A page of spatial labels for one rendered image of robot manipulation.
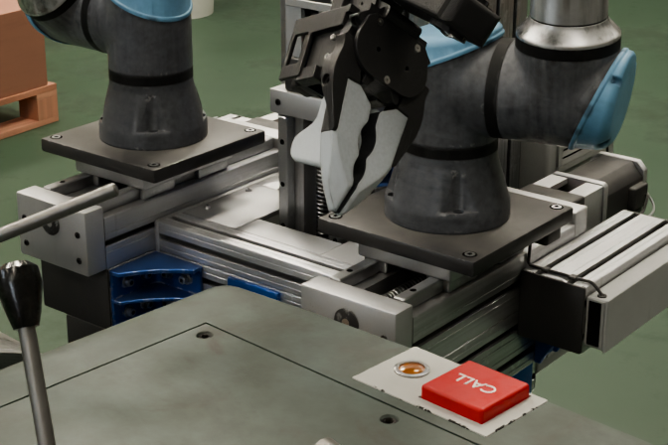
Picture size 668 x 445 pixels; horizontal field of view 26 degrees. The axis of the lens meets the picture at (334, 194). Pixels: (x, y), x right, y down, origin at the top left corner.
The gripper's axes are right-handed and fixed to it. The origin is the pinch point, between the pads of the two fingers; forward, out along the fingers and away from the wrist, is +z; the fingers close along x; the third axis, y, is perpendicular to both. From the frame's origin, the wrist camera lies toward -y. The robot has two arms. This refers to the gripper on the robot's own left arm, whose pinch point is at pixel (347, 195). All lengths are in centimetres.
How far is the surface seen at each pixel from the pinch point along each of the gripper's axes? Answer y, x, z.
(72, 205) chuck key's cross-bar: 28.1, 5.2, 0.3
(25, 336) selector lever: 12.4, 13.6, 15.4
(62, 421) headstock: 20.2, 4.3, 18.4
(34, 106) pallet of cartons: 439, -182, -170
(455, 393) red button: 1.6, -16.4, 8.8
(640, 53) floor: 339, -424, -307
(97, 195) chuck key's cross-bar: 26.4, 4.1, -0.9
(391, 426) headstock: 3.5, -12.5, 12.7
